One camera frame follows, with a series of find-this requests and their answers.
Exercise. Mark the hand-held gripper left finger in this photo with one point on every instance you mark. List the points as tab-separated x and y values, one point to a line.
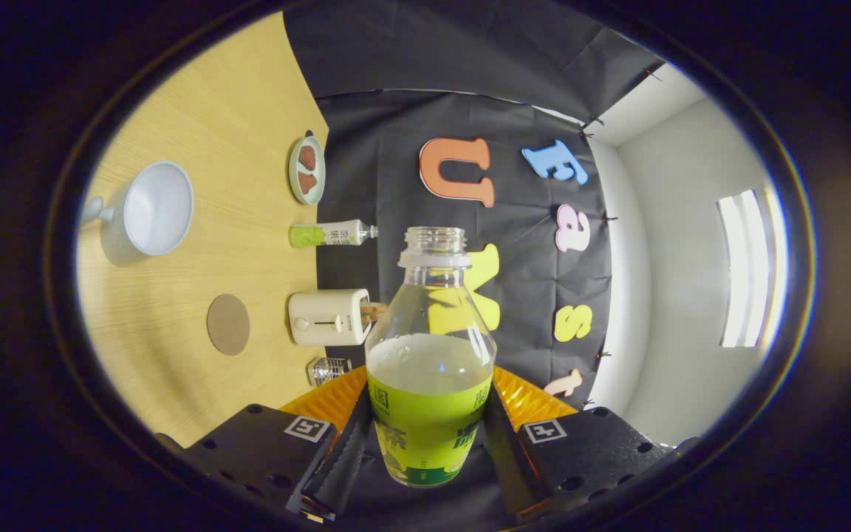
263	443

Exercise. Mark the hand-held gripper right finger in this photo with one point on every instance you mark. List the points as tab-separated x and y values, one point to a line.
595	451

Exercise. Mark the round brown coaster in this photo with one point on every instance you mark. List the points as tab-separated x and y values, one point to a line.
228	325

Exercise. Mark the green label juice bottle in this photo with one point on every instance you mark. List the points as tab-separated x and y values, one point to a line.
429	414

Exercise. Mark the pale blue cup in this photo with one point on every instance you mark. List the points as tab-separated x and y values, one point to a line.
156	210

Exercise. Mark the slim white label drink bottle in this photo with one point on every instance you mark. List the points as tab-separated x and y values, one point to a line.
333	234

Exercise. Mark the cream toaster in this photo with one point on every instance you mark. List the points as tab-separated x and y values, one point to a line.
326	318

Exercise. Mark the brown toast slice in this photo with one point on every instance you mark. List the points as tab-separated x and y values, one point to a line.
375	311

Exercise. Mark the ceiling light panel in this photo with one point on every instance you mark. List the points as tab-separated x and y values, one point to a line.
743	266

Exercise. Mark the brown meat piece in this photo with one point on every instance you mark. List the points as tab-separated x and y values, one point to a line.
307	157
307	183

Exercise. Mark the pale green plate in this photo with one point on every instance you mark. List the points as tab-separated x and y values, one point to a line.
294	174

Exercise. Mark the wooden table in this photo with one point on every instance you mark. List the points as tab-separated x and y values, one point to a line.
211	133

